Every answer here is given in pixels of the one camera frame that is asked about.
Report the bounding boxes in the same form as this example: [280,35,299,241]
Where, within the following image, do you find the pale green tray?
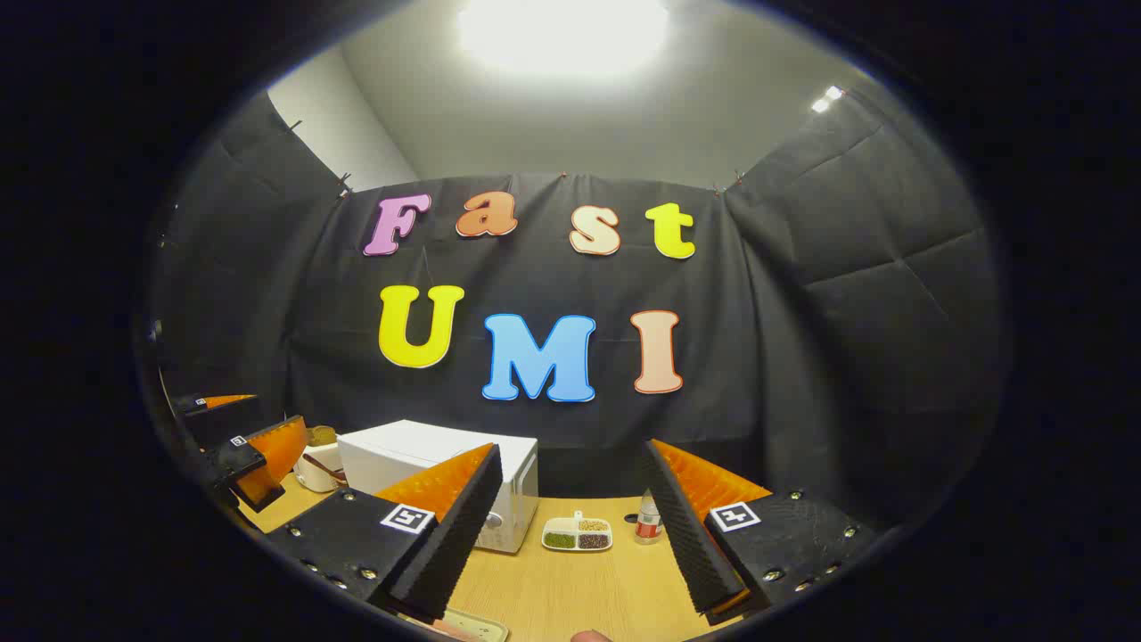
[397,608,509,642]

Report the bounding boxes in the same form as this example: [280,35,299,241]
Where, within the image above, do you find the white toaster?
[294,426,349,493]

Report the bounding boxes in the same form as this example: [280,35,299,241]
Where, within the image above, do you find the white microwave oven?
[337,419,540,555]

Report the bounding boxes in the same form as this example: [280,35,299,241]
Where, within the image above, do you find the red label plastic bottle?
[635,489,665,546]

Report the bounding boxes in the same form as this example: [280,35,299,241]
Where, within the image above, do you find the black backdrop cloth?
[147,89,1013,536]

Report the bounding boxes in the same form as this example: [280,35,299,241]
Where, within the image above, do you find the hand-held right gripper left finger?
[265,442,505,622]

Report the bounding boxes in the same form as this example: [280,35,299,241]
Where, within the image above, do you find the large ceiling light panel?
[459,0,669,77]

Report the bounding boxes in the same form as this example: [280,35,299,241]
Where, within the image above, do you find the divided white bean dish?
[542,511,614,553]

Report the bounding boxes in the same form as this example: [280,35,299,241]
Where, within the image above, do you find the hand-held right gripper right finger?
[642,439,879,625]

